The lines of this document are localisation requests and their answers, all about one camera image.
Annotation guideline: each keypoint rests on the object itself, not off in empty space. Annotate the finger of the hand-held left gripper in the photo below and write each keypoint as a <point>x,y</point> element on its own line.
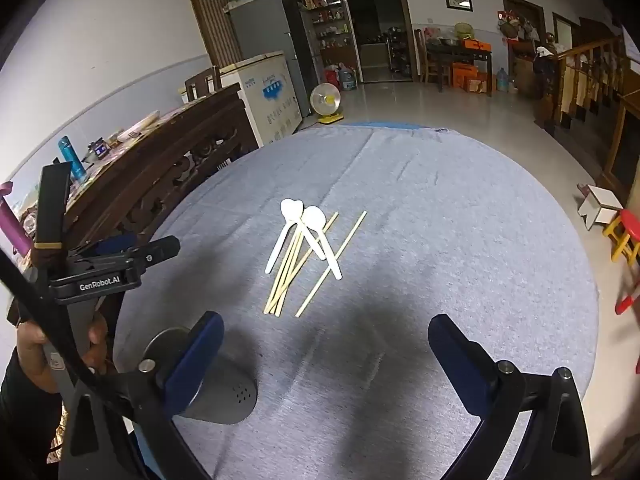
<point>160,250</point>
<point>117,244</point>

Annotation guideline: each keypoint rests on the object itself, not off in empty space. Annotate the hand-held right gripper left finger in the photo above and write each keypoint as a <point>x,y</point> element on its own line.
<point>192,365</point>

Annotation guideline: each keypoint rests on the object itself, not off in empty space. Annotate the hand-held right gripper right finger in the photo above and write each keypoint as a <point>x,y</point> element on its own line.
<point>455,360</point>

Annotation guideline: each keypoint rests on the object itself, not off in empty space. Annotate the metal utensil holder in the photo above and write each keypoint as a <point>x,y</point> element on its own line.
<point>225,390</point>

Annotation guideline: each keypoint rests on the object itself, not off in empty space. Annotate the wooden chopstick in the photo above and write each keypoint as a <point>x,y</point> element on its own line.
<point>286,272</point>
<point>286,286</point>
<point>284,295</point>
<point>330,265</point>
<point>281,280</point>

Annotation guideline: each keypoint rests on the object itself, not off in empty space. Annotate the white plastic spoon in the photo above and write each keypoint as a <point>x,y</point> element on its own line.
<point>314,217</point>
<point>289,209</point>

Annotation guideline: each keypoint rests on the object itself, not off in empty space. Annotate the person's left forearm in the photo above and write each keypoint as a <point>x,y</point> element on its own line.
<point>25,430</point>

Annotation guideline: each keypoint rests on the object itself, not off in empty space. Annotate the person's left hand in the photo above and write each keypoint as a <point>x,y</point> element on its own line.
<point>32,355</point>

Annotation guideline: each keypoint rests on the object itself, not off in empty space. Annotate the dark carved wooden table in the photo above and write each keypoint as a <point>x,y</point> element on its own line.
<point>165,160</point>

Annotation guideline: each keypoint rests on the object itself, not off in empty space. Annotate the small digital clock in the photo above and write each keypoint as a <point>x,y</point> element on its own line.
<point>98,150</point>

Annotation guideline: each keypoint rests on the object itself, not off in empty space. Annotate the blue thermos bottle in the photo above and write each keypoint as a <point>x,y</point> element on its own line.
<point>70,157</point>

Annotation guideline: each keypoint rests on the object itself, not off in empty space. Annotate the magenta bottle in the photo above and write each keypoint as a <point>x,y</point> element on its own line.
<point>12,220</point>

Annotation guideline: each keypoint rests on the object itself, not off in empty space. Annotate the grey table cloth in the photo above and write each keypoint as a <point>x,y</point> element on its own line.
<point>425,210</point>

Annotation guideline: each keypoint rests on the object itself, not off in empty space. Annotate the wooden chair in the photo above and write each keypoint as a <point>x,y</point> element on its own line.
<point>202,85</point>

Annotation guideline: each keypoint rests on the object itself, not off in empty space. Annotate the white chest freezer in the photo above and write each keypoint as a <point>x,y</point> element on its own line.
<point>270,100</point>

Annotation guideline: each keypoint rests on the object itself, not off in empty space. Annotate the white small stool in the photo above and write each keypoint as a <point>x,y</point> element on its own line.
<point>602,202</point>

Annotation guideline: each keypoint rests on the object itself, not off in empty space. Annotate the red and yellow stool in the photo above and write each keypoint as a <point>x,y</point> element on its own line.
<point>629,225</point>

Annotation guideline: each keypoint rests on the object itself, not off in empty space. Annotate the yellow floor fan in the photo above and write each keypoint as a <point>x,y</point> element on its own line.
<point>326,100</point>

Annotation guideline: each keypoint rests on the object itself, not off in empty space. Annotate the grey refrigerator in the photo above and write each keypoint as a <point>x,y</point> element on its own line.
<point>260,30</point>

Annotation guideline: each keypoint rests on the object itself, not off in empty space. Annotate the blue water jug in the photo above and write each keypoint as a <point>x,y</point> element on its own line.
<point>502,81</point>
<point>348,79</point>

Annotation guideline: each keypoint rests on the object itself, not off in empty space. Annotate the glass display cabinet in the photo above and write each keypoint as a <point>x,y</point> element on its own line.
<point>330,30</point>

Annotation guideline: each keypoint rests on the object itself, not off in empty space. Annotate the orange cardboard box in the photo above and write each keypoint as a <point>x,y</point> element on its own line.
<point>472,77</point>

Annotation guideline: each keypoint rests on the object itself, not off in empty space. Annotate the wooden side table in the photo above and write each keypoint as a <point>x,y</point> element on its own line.
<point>450,55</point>

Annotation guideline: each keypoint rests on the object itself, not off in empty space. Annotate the wooden stair railing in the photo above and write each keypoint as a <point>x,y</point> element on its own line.
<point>585,75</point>

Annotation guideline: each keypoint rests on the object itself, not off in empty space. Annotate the flat orange box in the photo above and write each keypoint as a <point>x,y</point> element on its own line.
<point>475,44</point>

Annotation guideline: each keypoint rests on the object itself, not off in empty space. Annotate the brown wooden door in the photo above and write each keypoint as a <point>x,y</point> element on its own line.
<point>522,15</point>

